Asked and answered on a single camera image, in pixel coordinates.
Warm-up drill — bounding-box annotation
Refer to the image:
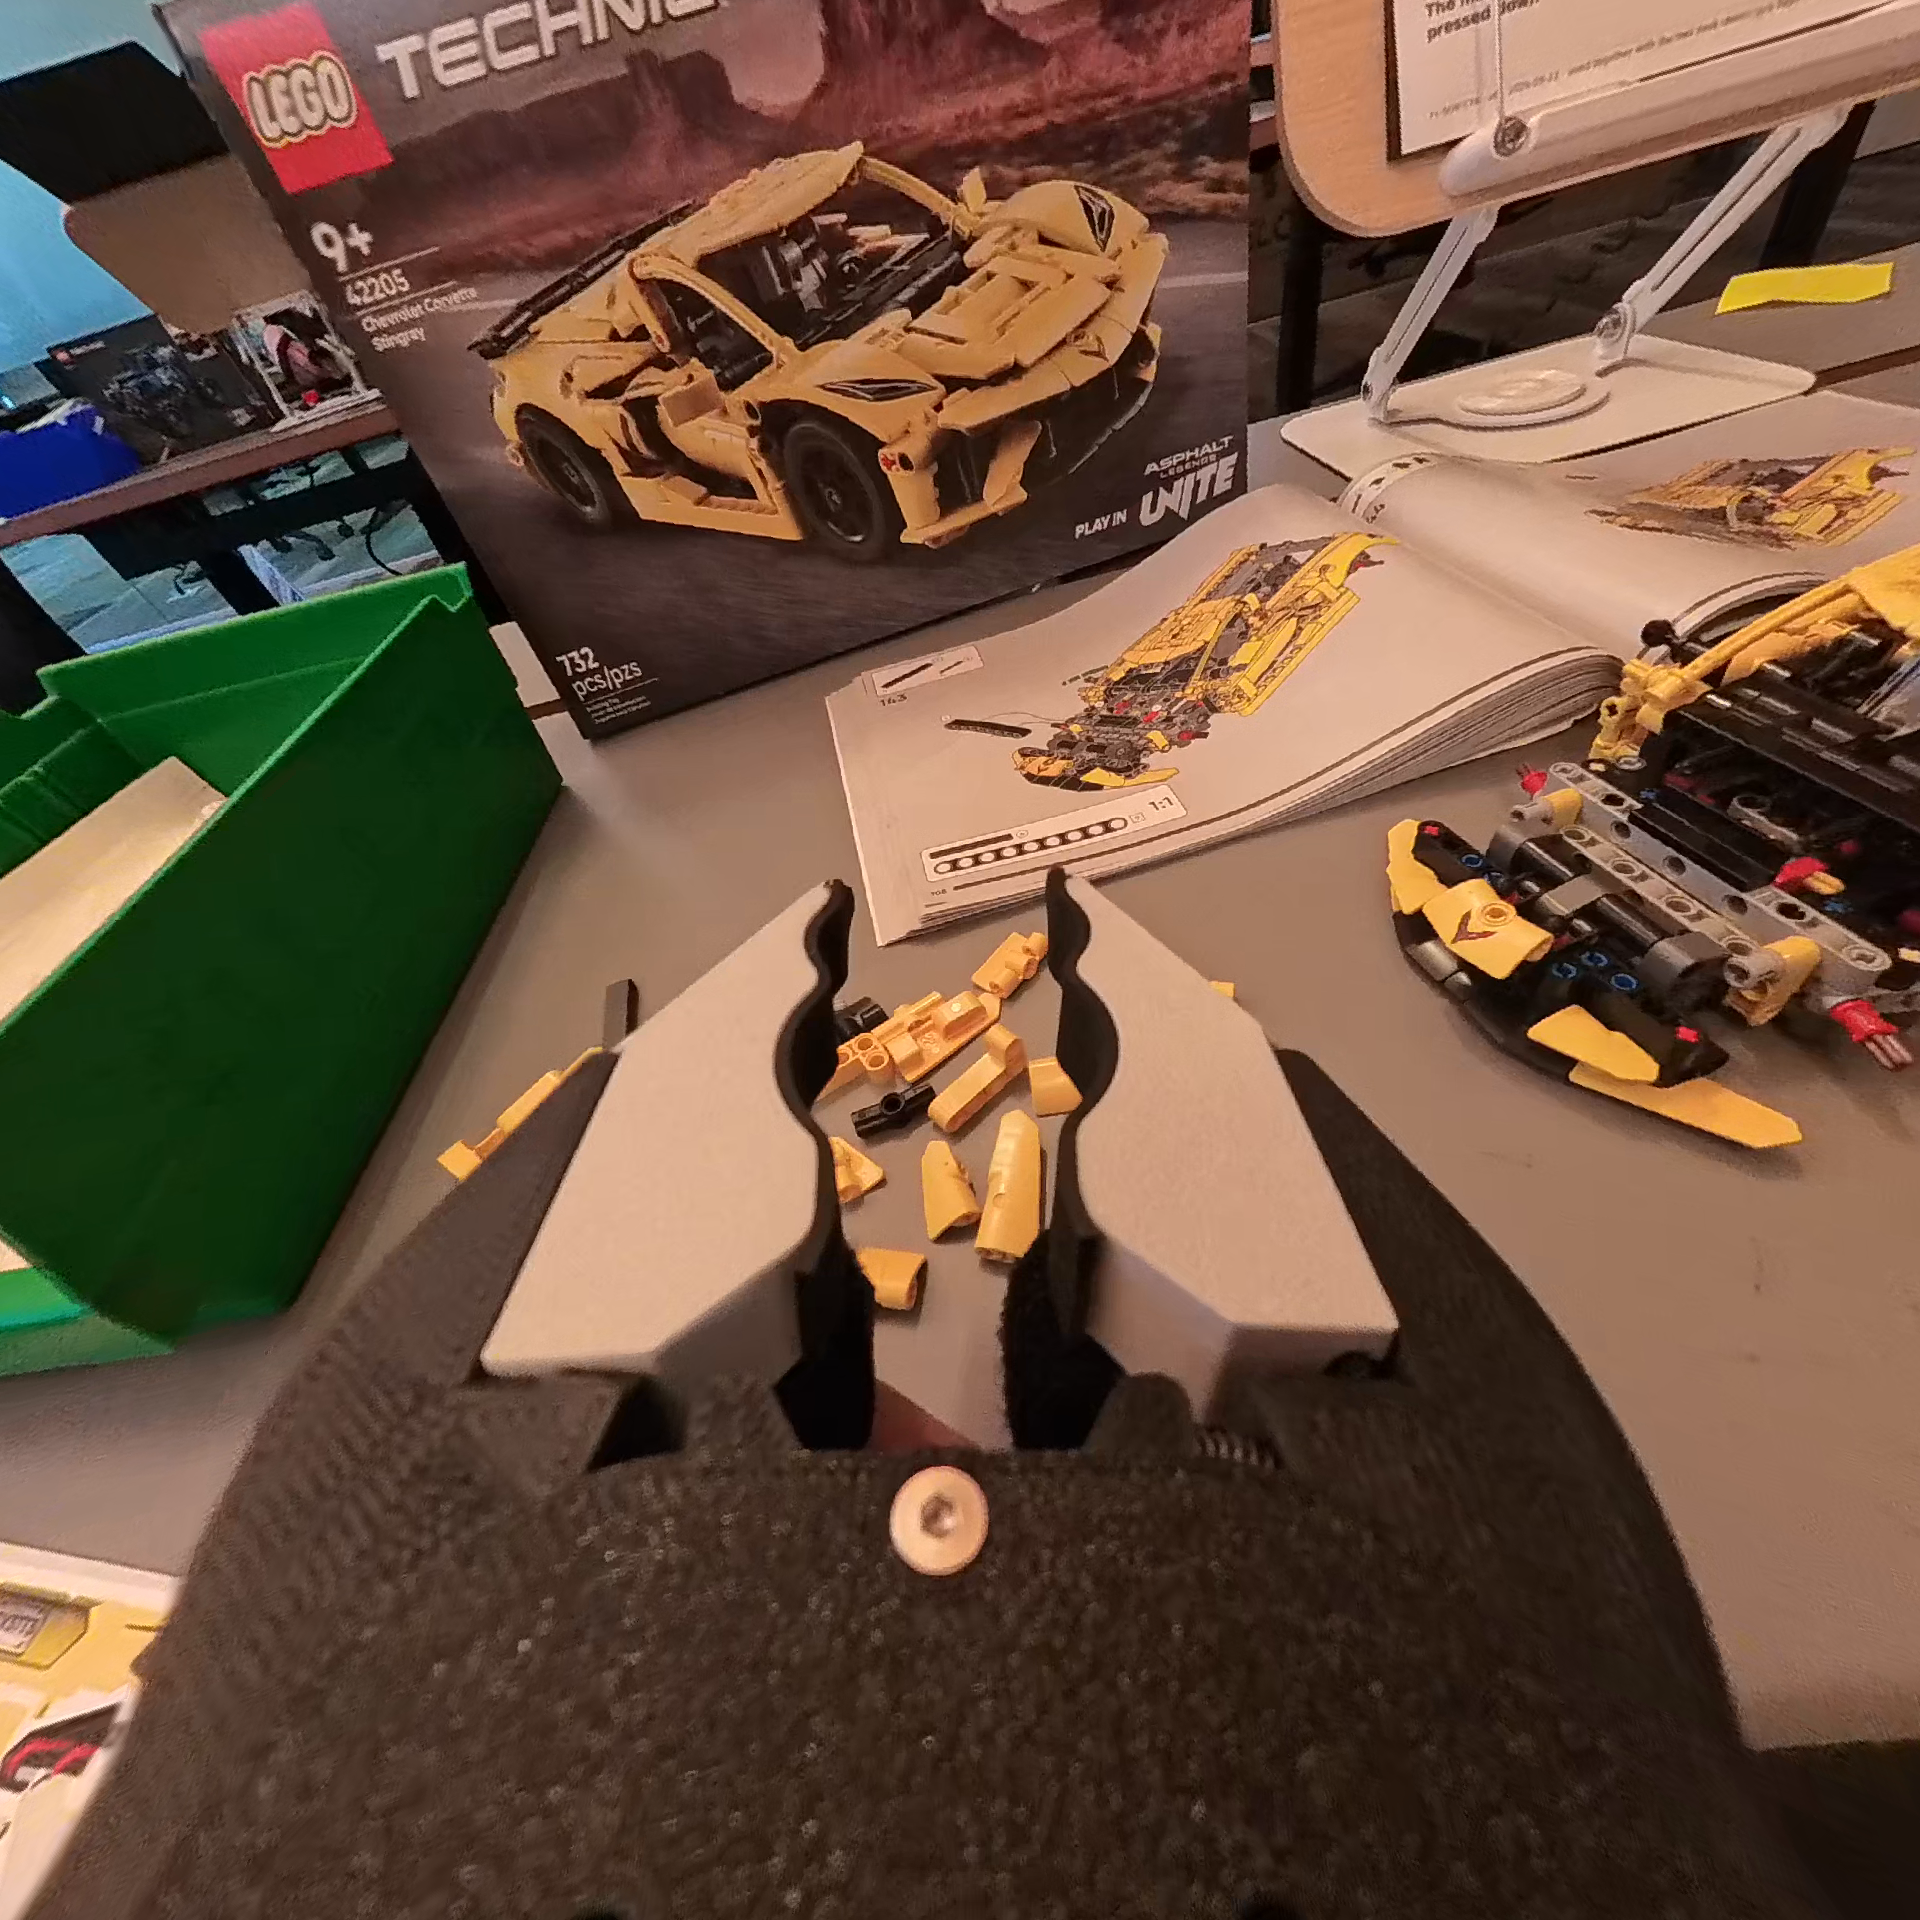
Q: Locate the white printed paper bag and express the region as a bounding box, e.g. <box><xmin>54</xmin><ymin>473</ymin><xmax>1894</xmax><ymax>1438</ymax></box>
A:
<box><xmin>0</xmin><ymin>757</ymin><xmax>230</xmax><ymax>1023</ymax></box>

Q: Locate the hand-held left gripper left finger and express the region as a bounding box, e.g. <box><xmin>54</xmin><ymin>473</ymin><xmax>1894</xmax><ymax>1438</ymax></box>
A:
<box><xmin>481</xmin><ymin>877</ymin><xmax>877</xmax><ymax>1453</ymax></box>

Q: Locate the pile of yellow brick pieces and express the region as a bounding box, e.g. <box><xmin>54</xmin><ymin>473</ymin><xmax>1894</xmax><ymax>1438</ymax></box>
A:
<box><xmin>436</xmin><ymin>930</ymin><xmax>1239</xmax><ymax>1312</ymax></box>

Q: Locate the instruction booklet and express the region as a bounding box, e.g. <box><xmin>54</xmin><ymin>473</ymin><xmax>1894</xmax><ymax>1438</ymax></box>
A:
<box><xmin>825</xmin><ymin>391</ymin><xmax>1920</xmax><ymax>951</ymax></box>

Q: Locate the sticker sheet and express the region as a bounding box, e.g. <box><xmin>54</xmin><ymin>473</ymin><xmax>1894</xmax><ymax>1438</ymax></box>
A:
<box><xmin>0</xmin><ymin>1542</ymin><xmax>173</xmax><ymax>1861</ymax></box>

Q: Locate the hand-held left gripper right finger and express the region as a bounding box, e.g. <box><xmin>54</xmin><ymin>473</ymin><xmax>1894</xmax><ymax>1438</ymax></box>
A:
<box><xmin>1003</xmin><ymin>867</ymin><xmax>1400</xmax><ymax>1453</ymax></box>

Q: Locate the yellow sticky note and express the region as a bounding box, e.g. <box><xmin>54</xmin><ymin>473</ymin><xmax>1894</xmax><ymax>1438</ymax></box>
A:
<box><xmin>1714</xmin><ymin>262</ymin><xmax>1897</xmax><ymax>317</ymax></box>

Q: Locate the distant toy set box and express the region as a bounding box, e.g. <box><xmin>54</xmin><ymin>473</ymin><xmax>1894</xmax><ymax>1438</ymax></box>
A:
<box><xmin>54</xmin><ymin>333</ymin><xmax>241</xmax><ymax>461</ymax></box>

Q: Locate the green storage bin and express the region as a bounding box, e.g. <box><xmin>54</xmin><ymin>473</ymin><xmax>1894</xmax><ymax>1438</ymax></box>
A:
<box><xmin>0</xmin><ymin>560</ymin><xmax>565</xmax><ymax>1373</ymax></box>

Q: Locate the toy car set box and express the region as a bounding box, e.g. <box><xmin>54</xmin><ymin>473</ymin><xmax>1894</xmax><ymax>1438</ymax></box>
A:
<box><xmin>149</xmin><ymin>0</ymin><xmax>1253</xmax><ymax>743</ymax></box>

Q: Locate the grey desk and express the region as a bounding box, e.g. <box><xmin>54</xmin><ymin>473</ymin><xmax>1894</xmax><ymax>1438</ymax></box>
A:
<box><xmin>0</xmin><ymin>278</ymin><xmax>1920</xmax><ymax>1756</ymax></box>

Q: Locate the printed instruction sheet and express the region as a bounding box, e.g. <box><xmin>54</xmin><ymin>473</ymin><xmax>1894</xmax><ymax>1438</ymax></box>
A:
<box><xmin>1389</xmin><ymin>0</ymin><xmax>1920</xmax><ymax>158</ymax></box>

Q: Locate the yellow brick car model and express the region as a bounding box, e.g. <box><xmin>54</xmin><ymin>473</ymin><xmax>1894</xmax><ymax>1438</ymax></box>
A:
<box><xmin>1384</xmin><ymin>548</ymin><xmax>1920</xmax><ymax>1153</ymax></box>

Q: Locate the white document stand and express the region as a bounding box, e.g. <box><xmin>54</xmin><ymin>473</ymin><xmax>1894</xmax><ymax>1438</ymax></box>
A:
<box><xmin>1274</xmin><ymin>0</ymin><xmax>1920</xmax><ymax>482</ymax></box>

